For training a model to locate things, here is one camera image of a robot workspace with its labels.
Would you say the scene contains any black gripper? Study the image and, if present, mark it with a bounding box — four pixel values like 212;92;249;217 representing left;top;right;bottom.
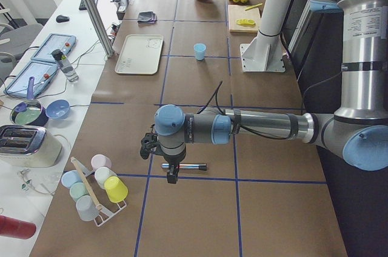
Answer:
161;144;186;184

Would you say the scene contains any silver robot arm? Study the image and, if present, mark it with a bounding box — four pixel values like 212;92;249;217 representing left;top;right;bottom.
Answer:
140;0;387;183

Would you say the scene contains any yellow cup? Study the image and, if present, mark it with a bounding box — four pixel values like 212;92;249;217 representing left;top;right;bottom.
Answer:
104;176;129;203

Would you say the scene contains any white cup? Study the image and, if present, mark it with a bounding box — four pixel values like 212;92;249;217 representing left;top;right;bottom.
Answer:
95;166;117;190

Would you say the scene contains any pink cup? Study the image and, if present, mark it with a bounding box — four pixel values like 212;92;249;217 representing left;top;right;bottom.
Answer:
90;154;112;171

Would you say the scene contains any white cup rack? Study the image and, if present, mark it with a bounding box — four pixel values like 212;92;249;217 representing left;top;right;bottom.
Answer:
70;156;127;227

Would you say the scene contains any grey cup on rack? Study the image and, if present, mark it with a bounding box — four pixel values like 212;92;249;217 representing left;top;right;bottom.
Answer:
76;195;99;221

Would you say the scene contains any green cup on rack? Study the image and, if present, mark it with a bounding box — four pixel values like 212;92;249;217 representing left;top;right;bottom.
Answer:
69;182;89;202

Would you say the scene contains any light blue cup on rack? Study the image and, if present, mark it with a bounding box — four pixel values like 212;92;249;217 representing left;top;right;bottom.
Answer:
61;170;82;189

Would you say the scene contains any yellow plastic knife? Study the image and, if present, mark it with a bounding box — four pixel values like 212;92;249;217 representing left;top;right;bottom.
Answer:
244;3;263;11

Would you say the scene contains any wooden cutting board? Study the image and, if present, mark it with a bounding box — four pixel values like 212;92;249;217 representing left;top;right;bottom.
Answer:
227;5;261;33

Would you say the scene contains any lemon slices row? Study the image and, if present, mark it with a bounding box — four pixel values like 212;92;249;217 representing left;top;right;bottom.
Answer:
236;19;256;26

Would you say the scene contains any grey purple folded cloth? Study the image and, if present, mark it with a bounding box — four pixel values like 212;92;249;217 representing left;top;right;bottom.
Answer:
137;11;157;24

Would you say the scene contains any cream bear tray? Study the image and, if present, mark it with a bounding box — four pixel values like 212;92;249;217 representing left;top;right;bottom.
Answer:
115;34;164;75

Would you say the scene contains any blue bowl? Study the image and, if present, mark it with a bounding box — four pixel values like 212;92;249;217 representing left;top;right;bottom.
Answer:
45;99;70;119

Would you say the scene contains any clear water bottle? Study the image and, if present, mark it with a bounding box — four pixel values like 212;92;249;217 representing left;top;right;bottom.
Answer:
51;49;79;82

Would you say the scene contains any cream toaster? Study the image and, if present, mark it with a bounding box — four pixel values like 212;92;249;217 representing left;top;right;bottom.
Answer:
1;125;62;168

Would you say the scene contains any black computer mouse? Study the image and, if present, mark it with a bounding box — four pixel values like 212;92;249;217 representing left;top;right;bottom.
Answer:
56;15;70;23

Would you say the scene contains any dark blue pot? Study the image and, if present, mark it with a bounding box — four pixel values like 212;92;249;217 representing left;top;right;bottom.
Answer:
10;76;49;127

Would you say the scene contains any blue teach pendant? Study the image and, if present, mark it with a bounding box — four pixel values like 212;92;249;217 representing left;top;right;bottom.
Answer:
3;60;58;99
31;33;76;62

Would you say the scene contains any red bottle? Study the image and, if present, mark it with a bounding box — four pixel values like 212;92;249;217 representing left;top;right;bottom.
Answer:
1;215;36;239

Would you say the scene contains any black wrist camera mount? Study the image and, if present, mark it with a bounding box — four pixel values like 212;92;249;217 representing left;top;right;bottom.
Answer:
139;124;162;159

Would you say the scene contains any black camera cable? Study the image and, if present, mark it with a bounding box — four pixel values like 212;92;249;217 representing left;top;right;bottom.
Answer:
193;80;292;141

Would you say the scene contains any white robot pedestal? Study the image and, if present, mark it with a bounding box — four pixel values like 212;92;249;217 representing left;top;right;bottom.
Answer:
240;0;291;73

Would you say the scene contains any aluminium frame post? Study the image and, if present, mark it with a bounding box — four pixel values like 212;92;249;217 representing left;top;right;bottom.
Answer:
84;0;114;58

